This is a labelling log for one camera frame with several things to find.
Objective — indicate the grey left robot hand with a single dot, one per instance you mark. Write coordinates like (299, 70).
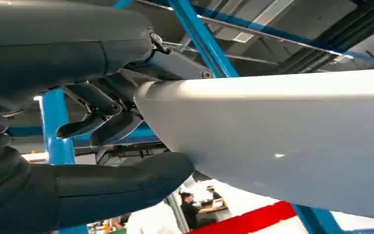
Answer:
(61, 38)

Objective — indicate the curved silver metal panel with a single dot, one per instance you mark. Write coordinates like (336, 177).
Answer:
(271, 129)

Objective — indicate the person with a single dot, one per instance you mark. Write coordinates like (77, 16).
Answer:
(190, 213)
(216, 195)

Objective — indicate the blue steel frame post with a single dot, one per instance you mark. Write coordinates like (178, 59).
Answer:
(56, 142)

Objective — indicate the blue steel frame beam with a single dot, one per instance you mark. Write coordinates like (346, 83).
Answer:
(316, 221)
(203, 38)
(143, 135)

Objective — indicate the thin blue steel rail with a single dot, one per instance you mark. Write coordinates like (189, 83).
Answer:
(271, 31)

